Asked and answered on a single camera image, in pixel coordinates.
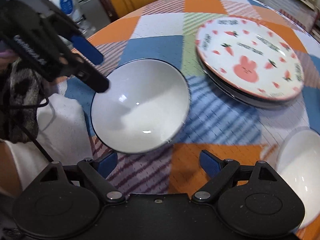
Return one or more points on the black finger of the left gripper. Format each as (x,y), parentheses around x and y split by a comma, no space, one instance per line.
(86,48)
(81,69)

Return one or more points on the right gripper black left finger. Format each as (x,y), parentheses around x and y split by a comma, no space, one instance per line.
(93,174)

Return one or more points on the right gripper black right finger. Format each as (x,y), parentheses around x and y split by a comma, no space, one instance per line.
(220,173)

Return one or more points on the white ribbed bowl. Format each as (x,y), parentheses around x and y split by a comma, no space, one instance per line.
(298,164)

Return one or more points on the white black-rimmed bowl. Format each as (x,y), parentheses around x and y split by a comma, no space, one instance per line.
(144,109)

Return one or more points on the white bunny carrot plate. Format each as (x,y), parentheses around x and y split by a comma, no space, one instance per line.
(250,57)

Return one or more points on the person's left hand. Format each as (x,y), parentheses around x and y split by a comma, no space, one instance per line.
(7,57)

